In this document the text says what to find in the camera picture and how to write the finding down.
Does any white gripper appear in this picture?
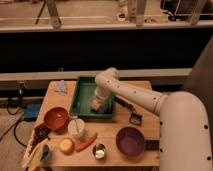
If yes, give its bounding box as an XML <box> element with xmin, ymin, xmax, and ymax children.
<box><xmin>90</xmin><ymin>86</ymin><xmax>110</xmax><ymax>110</ymax></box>

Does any green plastic tray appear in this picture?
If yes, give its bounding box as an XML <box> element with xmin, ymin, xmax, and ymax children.
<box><xmin>69</xmin><ymin>76</ymin><xmax>115</xmax><ymax>120</ymax></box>

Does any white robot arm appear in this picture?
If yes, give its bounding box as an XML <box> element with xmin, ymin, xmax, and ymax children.
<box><xmin>94</xmin><ymin>68</ymin><xmax>213</xmax><ymax>171</ymax></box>

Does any light blue cloth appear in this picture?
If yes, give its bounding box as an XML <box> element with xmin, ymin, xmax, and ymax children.
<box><xmin>55</xmin><ymin>80</ymin><xmax>67</xmax><ymax>96</ymax></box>

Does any white cup with stick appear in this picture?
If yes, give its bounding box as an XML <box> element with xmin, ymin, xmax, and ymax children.
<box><xmin>68</xmin><ymin>118</ymin><xmax>85</xmax><ymax>139</ymax></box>

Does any black brush tool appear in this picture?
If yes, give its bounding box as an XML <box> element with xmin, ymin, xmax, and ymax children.
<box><xmin>115</xmin><ymin>97</ymin><xmax>142</xmax><ymax>126</ymax></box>

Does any orange bowl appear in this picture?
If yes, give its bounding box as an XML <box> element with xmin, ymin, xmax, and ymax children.
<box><xmin>44</xmin><ymin>107</ymin><xmax>69</xmax><ymax>131</ymax></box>

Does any orange carrot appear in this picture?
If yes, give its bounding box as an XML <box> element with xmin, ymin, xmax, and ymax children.
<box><xmin>75</xmin><ymin>133</ymin><xmax>97</xmax><ymax>152</ymax></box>

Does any purple bowl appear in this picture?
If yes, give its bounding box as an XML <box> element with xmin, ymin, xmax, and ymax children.
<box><xmin>116</xmin><ymin>127</ymin><xmax>146</xmax><ymax>157</ymax></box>

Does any small metal cup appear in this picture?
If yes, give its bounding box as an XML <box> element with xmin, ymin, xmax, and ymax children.
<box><xmin>92</xmin><ymin>144</ymin><xmax>106</xmax><ymax>159</ymax></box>

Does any yellow round fruit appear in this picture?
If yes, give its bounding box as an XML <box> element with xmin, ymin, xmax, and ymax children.
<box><xmin>59</xmin><ymin>138</ymin><xmax>74</xmax><ymax>155</ymax></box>

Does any blue box on floor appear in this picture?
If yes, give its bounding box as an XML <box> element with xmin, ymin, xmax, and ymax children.
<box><xmin>23</xmin><ymin>103</ymin><xmax>41</xmax><ymax>121</ymax></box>

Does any red grapes bunch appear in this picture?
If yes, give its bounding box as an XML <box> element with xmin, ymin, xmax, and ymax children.
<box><xmin>28</xmin><ymin>124</ymin><xmax>50</xmax><ymax>154</ymax></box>

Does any blue small bowl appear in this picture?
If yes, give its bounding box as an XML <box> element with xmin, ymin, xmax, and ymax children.
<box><xmin>40</xmin><ymin>145</ymin><xmax>51</xmax><ymax>162</ymax></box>

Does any metal tripod leg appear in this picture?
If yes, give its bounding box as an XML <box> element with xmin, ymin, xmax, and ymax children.
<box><xmin>35</xmin><ymin>0</ymin><xmax>61</xmax><ymax>29</ymax></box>

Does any yellow banana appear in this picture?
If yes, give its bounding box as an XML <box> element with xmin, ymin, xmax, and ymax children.
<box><xmin>22</xmin><ymin>139</ymin><xmax>48</xmax><ymax>171</ymax></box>

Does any grey chair back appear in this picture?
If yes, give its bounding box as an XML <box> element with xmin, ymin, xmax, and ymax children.
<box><xmin>181</xmin><ymin>35</ymin><xmax>213</xmax><ymax>114</ymax></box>

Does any black cable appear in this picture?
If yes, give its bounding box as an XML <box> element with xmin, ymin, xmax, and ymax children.
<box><xmin>0</xmin><ymin>96</ymin><xmax>28</xmax><ymax>148</ymax></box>

